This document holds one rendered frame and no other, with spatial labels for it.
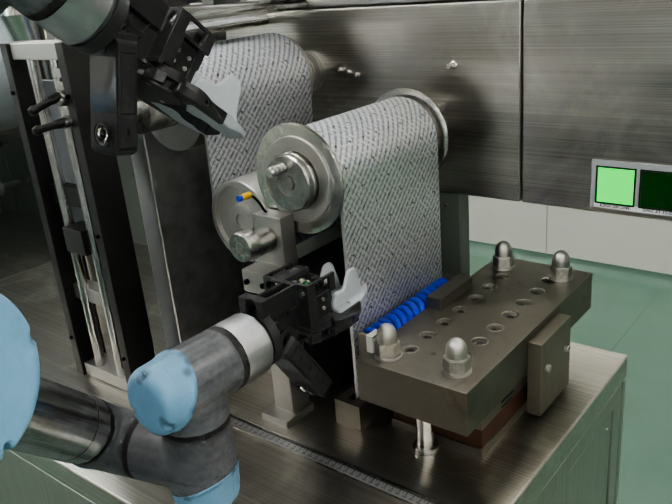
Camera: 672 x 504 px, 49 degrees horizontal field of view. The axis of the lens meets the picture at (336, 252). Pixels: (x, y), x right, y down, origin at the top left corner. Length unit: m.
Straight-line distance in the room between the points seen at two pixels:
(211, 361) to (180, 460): 0.11
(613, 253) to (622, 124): 2.70
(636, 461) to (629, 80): 1.66
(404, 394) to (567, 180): 0.41
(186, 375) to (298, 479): 0.28
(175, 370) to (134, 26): 0.34
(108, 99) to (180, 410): 0.31
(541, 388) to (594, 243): 2.77
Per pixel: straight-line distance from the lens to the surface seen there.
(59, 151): 1.19
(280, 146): 0.95
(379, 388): 0.95
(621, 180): 1.09
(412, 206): 1.07
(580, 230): 3.78
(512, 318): 1.04
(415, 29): 1.20
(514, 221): 3.91
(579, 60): 1.09
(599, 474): 1.26
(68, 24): 0.71
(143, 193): 1.23
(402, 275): 1.07
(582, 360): 1.22
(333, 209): 0.93
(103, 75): 0.76
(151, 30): 0.78
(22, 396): 0.52
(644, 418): 2.74
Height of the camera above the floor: 1.50
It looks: 21 degrees down
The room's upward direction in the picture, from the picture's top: 5 degrees counter-clockwise
